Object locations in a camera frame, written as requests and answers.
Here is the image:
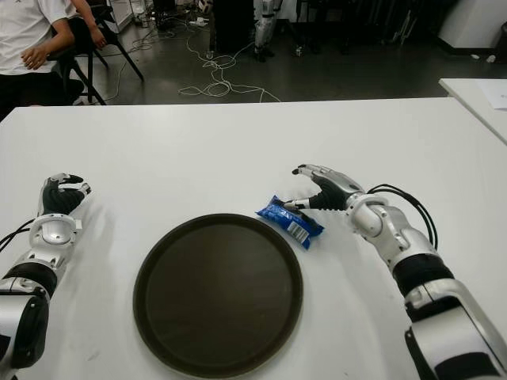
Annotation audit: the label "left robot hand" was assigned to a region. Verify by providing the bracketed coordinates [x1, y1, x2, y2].
[38, 172, 93, 218]

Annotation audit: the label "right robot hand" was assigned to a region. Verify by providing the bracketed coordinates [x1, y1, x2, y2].
[280, 162, 366, 213]

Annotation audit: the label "blue Oreo cookie pack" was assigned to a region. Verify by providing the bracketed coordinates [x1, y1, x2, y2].
[254, 194, 326, 250]

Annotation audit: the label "black chair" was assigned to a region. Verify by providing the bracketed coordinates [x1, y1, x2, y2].
[47, 0, 146, 106]

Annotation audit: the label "round dark brown tray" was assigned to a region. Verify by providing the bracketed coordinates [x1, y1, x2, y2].
[132, 212, 305, 379]

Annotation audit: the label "white side table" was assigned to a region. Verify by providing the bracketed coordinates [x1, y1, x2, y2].
[438, 78, 507, 146]

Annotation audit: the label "seated person in white shirt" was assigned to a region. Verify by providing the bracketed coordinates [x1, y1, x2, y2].
[0, 0, 108, 120]

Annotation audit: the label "silver humanoid robot legs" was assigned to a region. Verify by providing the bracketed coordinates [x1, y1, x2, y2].
[253, 0, 284, 63]

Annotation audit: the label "folded metal stand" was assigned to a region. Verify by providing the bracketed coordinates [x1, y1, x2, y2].
[390, 7, 417, 47]

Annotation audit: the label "white paper sheet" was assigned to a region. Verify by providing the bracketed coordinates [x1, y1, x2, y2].
[481, 85, 507, 110]

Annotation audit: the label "black cabinet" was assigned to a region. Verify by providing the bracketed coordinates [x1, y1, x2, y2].
[212, 0, 257, 55]

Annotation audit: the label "white cabinet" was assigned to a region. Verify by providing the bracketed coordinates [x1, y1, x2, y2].
[437, 0, 507, 64]

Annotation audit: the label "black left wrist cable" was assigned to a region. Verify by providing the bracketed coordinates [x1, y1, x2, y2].
[0, 219, 36, 253]

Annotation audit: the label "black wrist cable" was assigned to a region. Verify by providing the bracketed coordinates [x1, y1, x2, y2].
[366, 182, 440, 254]
[0, 219, 36, 253]

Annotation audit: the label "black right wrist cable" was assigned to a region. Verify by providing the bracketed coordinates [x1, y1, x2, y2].
[366, 182, 440, 254]

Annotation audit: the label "white floor cable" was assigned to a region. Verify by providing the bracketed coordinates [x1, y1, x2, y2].
[177, 15, 282, 103]

